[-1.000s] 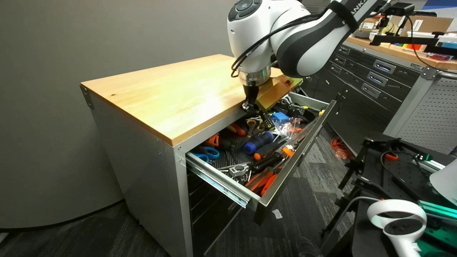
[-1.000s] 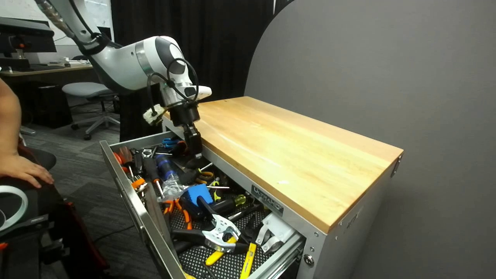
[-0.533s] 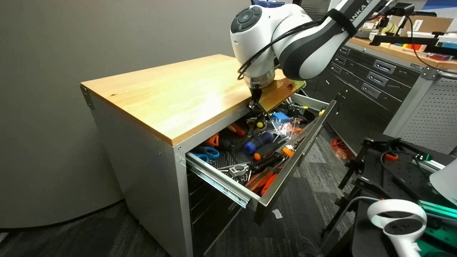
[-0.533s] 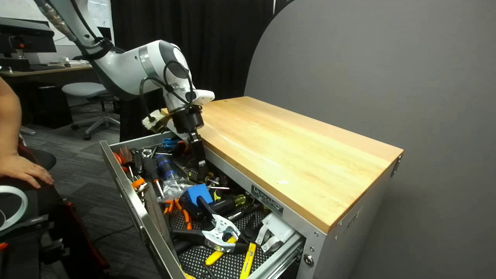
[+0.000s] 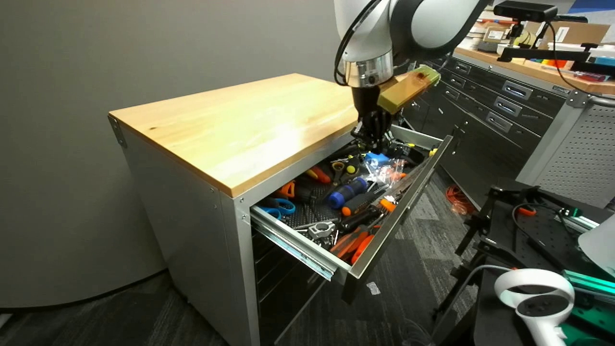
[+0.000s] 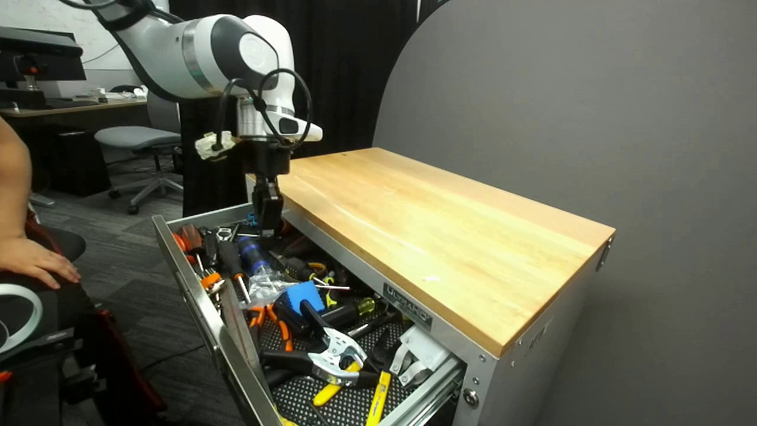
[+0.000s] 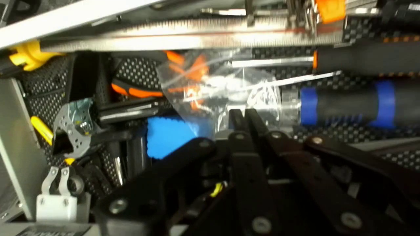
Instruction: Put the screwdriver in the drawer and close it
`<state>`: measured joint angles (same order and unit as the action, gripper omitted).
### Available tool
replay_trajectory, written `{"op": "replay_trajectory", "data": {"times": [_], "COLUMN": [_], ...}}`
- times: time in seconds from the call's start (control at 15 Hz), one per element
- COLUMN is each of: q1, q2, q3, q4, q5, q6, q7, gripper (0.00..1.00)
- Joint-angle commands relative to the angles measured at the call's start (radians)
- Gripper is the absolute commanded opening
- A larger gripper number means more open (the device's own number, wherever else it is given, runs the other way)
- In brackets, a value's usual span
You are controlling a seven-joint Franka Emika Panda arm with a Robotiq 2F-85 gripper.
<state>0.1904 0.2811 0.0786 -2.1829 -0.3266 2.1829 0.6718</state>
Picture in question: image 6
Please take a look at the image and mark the person's forearm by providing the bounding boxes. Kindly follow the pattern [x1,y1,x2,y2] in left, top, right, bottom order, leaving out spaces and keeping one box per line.
[0,117,34,242]

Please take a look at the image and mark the black screwdriver orange collar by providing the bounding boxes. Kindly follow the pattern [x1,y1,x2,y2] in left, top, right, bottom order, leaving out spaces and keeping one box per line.
[218,241,253,304]

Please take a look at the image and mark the red and black screwdriver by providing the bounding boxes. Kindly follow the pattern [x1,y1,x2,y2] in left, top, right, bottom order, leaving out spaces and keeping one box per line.
[180,224,206,273]

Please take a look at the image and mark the drawer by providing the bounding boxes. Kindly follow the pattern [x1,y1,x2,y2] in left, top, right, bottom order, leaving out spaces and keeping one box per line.
[151,203,465,426]

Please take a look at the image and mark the yellow and black screwdriver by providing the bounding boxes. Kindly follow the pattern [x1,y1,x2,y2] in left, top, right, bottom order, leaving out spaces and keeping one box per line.
[321,297,379,327]

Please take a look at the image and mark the black curtain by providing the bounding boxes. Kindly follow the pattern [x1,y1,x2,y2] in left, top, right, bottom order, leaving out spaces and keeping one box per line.
[168,0,451,217]

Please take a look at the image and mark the clear plastic bag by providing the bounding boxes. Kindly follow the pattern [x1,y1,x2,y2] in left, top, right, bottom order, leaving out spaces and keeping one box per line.
[247,268,298,304]

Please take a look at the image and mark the office chair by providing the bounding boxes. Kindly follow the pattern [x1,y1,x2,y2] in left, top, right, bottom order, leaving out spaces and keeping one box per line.
[94,89,185,215]

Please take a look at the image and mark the blue block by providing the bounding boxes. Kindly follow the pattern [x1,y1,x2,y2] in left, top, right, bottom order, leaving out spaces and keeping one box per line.
[286,280,326,315]

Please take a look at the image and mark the black computer tower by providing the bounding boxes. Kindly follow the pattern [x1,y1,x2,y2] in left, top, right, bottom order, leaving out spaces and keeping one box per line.
[50,130,112,198]

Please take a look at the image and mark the steel tool cabinet wooden top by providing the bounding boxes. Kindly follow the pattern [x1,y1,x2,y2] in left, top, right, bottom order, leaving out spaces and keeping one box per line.
[151,147,617,426]

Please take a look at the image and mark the wooden desk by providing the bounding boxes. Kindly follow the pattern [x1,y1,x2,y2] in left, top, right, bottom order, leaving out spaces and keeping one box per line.
[0,96,148,138]

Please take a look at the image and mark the black and silver spring clamp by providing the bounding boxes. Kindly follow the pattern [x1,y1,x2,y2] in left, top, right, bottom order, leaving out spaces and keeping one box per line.
[259,300,371,389]

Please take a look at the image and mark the monitor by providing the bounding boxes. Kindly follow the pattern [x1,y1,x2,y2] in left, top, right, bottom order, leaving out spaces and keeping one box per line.
[0,26,88,108]

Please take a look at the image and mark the person's hand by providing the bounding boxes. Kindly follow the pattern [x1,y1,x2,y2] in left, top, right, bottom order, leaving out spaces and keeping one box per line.
[0,235,82,290]

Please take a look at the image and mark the yellow and black hand tool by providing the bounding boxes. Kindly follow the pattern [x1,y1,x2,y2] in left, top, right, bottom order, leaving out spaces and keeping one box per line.
[364,370,393,426]

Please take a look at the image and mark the hand controller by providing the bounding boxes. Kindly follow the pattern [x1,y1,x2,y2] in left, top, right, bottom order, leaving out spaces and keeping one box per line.
[0,283,44,356]

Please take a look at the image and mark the grey partition panel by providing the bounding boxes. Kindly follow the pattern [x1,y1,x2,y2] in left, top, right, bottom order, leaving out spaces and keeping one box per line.
[372,0,757,426]

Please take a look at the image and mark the blue and black handle tool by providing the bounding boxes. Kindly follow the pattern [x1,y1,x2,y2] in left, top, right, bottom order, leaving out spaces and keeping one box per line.
[237,235,274,277]

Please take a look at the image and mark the black and yellow wire stripper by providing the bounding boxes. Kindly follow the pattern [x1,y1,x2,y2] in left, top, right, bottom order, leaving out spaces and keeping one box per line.
[283,257,351,309]

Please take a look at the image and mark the orange handled snips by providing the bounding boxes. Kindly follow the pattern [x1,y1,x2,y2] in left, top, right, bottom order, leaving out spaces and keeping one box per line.
[198,270,227,298]

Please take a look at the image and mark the orange handled pliers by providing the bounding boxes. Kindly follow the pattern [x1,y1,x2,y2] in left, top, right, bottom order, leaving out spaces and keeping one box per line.
[247,304,295,353]

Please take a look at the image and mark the yellow handled pliers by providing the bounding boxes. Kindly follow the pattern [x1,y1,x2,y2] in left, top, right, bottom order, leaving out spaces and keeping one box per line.
[312,362,362,408]

